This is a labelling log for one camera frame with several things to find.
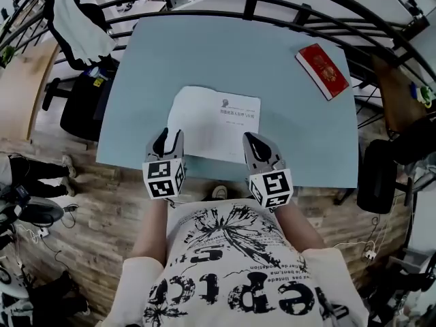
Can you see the red hardcover book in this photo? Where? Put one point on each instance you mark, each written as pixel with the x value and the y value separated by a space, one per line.
pixel 323 70

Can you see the person's left forearm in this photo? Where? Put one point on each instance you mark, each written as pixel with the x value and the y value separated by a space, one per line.
pixel 151 230

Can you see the white paperback book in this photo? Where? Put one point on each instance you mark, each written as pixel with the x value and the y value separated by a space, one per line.
pixel 207 128

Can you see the white hanging jacket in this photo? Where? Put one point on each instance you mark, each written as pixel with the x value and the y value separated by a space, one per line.
pixel 81 26

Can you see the person's white shoe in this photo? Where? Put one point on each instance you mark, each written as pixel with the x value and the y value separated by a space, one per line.
pixel 219 192

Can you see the green potted plant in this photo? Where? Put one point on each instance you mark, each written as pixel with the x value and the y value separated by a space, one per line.
pixel 7 56

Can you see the white power strip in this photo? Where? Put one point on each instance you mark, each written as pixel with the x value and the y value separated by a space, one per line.
pixel 369 253

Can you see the person's right forearm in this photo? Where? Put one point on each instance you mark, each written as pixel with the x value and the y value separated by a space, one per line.
pixel 296 227

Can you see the white black-printed t-shirt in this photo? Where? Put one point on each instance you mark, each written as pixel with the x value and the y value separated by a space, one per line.
pixel 231 267

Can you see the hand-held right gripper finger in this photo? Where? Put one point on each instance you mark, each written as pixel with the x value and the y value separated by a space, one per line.
pixel 248 148
pixel 264 148

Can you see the black swivel chair seat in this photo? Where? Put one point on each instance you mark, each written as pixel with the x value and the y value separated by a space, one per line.
pixel 37 211

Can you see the black floor bag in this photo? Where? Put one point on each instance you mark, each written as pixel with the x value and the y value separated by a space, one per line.
pixel 58 295

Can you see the black power adapter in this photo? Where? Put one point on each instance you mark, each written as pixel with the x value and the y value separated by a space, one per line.
pixel 70 208

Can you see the black office chair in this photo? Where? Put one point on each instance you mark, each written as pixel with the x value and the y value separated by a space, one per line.
pixel 81 114

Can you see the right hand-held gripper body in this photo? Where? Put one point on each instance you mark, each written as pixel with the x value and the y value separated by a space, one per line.
pixel 272 186

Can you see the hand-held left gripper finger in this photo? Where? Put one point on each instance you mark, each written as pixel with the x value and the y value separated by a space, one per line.
pixel 178 141
pixel 160 143

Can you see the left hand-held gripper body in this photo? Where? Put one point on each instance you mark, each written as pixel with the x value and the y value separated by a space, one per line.
pixel 163 179

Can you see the curved wooden desk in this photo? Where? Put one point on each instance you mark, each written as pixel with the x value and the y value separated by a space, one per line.
pixel 20 90

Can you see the brown wooden side table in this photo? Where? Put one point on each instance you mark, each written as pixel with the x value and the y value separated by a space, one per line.
pixel 396 94

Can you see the black padded chair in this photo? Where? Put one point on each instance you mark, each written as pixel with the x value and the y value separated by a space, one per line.
pixel 413 141

